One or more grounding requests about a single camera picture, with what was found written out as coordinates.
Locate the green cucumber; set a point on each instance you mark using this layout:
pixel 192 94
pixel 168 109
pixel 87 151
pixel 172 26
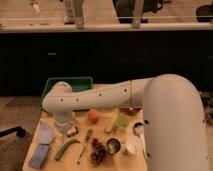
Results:
pixel 63 148

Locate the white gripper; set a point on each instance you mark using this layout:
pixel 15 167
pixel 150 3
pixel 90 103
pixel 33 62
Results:
pixel 64 121

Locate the white cup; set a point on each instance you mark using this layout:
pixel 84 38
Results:
pixel 133 146

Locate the black whiteboard eraser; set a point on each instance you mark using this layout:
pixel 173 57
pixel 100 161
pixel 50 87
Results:
pixel 74 131

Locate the dark brown bowl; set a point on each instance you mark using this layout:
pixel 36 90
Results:
pixel 130 111

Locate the orange fruit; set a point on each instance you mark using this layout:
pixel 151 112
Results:
pixel 93 116

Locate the green plastic tray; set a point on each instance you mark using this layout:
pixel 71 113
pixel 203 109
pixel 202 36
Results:
pixel 78 84

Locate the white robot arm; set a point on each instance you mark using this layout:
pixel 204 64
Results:
pixel 175 130

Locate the bunch of dark grapes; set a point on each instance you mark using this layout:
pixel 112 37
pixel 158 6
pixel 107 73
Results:
pixel 98 153

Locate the metal cup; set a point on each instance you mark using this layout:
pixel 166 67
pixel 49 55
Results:
pixel 113 146

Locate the green plastic cup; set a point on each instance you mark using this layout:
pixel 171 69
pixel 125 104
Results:
pixel 122 122

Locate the yellow corn cob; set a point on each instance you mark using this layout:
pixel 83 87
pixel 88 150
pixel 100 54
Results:
pixel 111 124

